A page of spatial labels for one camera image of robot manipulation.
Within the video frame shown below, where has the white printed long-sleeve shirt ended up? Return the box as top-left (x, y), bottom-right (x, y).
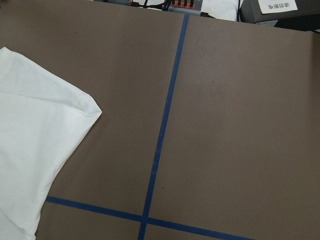
top-left (0, 47), bottom-right (102, 240)

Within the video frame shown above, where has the orange black power hub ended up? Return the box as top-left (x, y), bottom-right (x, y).
top-left (129, 0), bottom-right (203, 13)

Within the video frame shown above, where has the white labelled black box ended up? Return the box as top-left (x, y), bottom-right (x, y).
top-left (240, 0), bottom-right (320, 24)

